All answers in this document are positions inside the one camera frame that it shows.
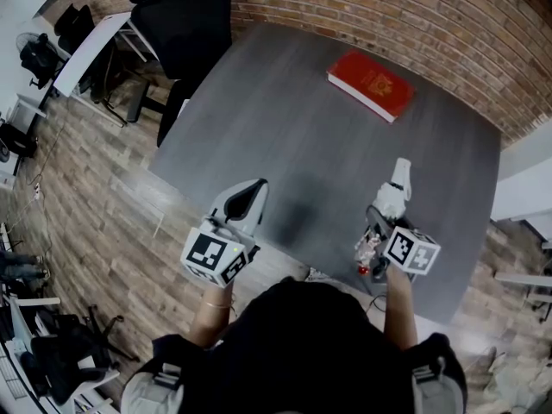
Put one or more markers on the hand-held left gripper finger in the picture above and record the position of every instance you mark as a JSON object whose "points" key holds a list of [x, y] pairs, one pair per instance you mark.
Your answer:
{"points": [[228, 190], [254, 214]]}

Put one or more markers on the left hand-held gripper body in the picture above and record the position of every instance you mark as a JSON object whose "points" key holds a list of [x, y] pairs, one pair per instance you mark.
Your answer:
{"points": [[205, 248]]}

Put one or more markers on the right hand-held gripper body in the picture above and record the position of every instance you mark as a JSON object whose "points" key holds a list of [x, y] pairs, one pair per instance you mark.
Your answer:
{"points": [[409, 248]]}

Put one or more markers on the white umbrella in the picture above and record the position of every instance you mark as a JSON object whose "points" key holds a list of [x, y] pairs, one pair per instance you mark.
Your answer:
{"points": [[390, 196]]}

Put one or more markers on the person's right forearm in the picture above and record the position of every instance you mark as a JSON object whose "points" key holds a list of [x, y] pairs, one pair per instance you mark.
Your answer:
{"points": [[399, 313]]}

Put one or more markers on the person's left forearm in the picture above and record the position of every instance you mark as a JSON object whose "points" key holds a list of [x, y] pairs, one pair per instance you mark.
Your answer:
{"points": [[211, 317]]}

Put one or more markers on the person's shoe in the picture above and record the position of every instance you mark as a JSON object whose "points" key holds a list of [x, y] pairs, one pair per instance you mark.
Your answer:
{"points": [[317, 274]]}

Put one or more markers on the dark grey table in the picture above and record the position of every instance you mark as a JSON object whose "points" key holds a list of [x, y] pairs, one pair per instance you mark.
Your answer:
{"points": [[280, 123]]}

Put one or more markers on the red book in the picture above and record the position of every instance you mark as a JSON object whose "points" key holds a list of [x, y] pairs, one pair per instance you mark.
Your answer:
{"points": [[371, 84]]}

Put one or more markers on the person's black shirt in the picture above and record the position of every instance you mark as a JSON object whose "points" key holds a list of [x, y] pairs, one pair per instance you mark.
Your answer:
{"points": [[310, 352]]}

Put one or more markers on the grey bag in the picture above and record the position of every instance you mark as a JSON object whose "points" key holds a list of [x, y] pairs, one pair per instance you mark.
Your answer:
{"points": [[517, 373]]}

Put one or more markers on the black high-back office chair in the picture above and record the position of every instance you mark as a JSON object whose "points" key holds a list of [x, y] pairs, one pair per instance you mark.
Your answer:
{"points": [[181, 28]]}

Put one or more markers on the black swivel chair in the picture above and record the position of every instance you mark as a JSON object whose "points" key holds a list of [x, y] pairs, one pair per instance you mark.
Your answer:
{"points": [[69, 356]]}

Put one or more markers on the white power strip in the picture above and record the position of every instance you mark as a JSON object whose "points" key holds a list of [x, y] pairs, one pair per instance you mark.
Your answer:
{"points": [[38, 190]]}

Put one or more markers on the white rectangular desk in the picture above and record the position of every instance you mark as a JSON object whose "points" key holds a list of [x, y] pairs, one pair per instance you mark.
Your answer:
{"points": [[90, 45]]}

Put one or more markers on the small white side table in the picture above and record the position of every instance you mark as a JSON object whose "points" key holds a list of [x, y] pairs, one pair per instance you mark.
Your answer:
{"points": [[26, 110]]}

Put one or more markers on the black chair with bag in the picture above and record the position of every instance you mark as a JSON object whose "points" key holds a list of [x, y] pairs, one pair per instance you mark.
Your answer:
{"points": [[41, 63]]}

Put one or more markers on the black standing fan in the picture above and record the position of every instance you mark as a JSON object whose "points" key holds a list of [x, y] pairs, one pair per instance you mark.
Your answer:
{"points": [[29, 41]]}

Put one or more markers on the white metal-frame desk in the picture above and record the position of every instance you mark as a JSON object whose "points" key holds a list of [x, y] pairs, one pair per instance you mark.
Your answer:
{"points": [[524, 279]]}

